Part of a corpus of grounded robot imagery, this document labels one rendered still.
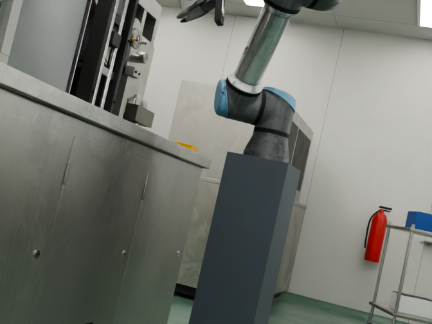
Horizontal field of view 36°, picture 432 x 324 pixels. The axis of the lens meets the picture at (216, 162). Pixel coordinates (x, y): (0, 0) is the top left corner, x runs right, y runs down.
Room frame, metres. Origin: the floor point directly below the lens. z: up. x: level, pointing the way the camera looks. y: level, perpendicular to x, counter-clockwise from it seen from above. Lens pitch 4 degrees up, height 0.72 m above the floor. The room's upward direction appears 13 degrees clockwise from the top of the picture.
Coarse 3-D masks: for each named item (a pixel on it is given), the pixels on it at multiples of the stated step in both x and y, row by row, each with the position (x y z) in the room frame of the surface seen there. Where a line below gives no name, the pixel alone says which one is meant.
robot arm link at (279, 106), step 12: (264, 96) 2.04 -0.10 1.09; (276, 96) 2.05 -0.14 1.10; (288, 96) 2.05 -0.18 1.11; (264, 108) 2.03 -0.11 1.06; (276, 108) 2.04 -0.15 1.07; (288, 108) 2.06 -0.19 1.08; (264, 120) 2.05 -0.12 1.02; (276, 120) 2.05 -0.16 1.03; (288, 120) 2.07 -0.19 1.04; (288, 132) 2.08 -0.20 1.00
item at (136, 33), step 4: (136, 28) 2.32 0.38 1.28; (132, 32) 2.31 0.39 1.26; (136, 32) 2.32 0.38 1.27; (140, 32) 2.35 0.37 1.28; (132, 36) 2.30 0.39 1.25; (136, 36) 2.32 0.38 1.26; (140, 36) 2.35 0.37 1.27; (132, 40) 2.31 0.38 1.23; (132, 44) 2.32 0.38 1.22; (136, 44) 2.34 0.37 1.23; (140, 44) 2.37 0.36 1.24; (136, 48) 2.35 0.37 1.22
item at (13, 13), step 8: (16, 0) 1.34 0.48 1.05; (8, 8) 1.34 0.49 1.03; (16, 8) 1.35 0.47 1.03; (8, 16) 1.34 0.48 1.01; (16, 16) 1.35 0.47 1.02; (8, 24) 1.34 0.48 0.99; (16, 24) 1.36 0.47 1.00; (8, 32) 1.34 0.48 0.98; (0, 40) 1.34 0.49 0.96; (8, 40) 1.35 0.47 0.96; (0, 48) 1.34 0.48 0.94; (8, 48) 1.35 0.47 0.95; (0, 56) 1.34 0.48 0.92; (8, 56) 1.36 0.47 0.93
